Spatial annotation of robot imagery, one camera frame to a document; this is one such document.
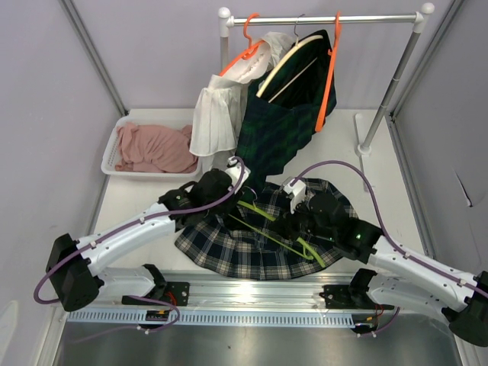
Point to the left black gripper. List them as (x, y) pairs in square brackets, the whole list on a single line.
[(225, 209)]

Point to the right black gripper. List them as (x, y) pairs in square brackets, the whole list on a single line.
[(290, 223)]

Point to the lime green hanger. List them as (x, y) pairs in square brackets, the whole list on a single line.
[(291, 243)]

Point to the navy white plaid skirt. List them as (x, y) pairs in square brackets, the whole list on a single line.
[(224, 246)]

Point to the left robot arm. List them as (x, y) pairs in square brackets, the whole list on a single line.
[(81, 271)]

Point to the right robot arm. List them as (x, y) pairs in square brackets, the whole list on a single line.
[(394, 275)]

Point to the dark green plaid skirt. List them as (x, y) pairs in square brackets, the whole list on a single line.
[(273, 133)]

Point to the orange hanger with dress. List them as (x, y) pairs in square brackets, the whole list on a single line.
[(226, 21)]

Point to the cream hanger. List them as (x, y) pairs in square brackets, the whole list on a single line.
[(297, 60)]

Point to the empty orange hanger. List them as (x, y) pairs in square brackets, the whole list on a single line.
[(333, 54)]

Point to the white ruffled dress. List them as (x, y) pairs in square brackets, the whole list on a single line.
[(221, 106)]

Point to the pink garment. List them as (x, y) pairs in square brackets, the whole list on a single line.
[(155, 149)]

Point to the white plastic basket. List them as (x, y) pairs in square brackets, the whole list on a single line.
[(172, 118)]

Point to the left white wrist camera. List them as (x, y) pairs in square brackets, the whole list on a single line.
[(237, 171)]

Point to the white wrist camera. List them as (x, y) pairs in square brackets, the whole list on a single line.
[(295, 190), (237, 171)]

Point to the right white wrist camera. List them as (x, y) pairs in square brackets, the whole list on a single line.
[(295, 190)]

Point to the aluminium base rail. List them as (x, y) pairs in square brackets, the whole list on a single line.
[(211, 291)]

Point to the slotted cable duct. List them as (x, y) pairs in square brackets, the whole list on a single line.
[(215, 318)]

